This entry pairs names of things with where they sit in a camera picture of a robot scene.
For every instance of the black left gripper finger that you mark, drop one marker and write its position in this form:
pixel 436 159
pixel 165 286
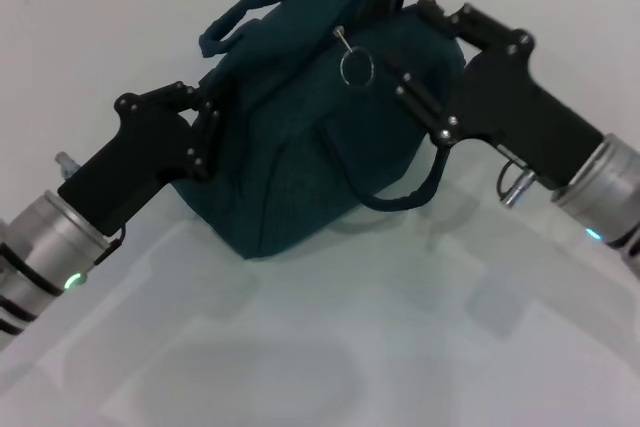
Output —
pixel 180 94
pixel 205 139

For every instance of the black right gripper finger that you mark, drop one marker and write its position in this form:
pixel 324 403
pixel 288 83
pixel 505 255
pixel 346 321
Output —
pixel 470 22
pixel 422 97

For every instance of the dark blue insulated lunch bag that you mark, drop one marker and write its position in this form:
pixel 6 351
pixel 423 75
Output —
pixel 310 147

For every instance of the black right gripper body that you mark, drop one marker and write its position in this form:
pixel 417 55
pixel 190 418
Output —
pixel 520 112

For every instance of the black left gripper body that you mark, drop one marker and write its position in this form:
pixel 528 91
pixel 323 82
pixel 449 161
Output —
pixel 135 162

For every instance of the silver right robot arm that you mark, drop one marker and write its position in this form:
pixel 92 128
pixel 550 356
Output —
pixel 607 187

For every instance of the silver left gripper connector stub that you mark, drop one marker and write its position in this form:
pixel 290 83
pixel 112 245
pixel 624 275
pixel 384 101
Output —
pixel 67 164

